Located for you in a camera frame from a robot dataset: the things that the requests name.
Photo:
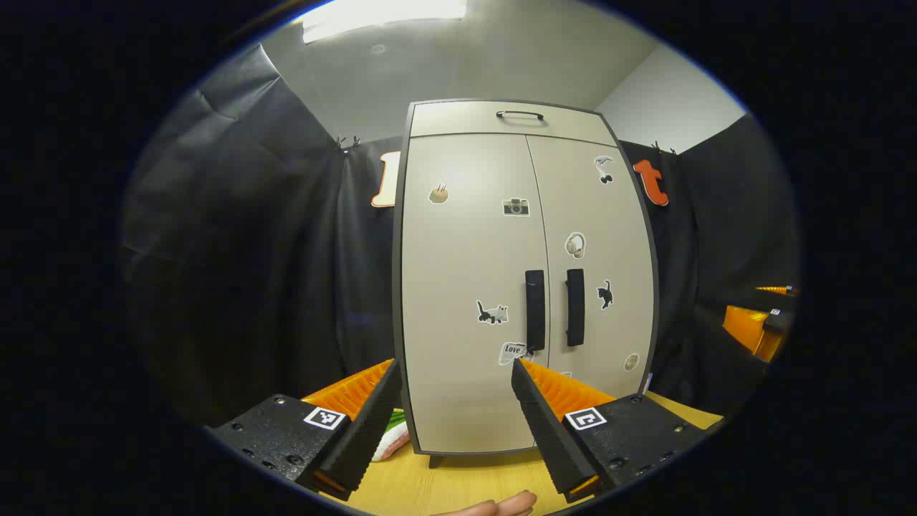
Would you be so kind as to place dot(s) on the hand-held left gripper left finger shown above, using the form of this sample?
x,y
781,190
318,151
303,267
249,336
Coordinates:
x,y
372,423

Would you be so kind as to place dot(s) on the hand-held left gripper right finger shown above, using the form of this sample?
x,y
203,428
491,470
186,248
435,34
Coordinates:
x,y
544,430

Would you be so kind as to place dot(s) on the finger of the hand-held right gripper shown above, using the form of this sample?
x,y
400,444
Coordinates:
x,y
745,326
777,290

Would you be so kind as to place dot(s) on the beige double-door shoe cabinet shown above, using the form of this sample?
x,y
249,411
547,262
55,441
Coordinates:
x,y
397,301

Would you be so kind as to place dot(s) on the beige cabinet door camera sticker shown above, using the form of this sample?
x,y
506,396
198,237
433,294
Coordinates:
x,y
458,272

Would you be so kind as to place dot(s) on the beige cabinet door headphone sticker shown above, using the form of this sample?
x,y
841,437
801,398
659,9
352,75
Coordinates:
x,y
609,215

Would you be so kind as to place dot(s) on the beige cabinet drawer front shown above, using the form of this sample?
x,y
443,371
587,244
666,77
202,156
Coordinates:
x,y
458,118

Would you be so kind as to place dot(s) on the green and white item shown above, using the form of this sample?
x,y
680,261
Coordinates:
x,y
392,441

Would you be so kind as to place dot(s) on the black backdrop clip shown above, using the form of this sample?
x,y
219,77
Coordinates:
x,y
663,147
349,143

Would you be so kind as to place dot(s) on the ceiling light panel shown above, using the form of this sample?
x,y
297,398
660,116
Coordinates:
x,y
380,16

